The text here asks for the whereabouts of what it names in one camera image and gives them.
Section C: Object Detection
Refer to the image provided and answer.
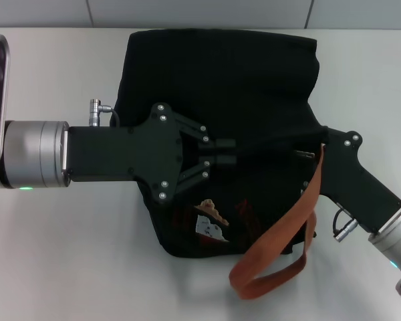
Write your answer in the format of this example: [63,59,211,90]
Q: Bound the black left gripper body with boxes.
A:
[66,102,186,205]

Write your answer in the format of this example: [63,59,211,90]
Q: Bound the silver left gripper cable connector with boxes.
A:
[89,98,121,128]

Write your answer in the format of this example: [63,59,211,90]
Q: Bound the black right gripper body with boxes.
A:
[299,125,401,234]

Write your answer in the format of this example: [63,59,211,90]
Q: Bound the black food bag orange handles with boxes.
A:
[115,28,330,299]

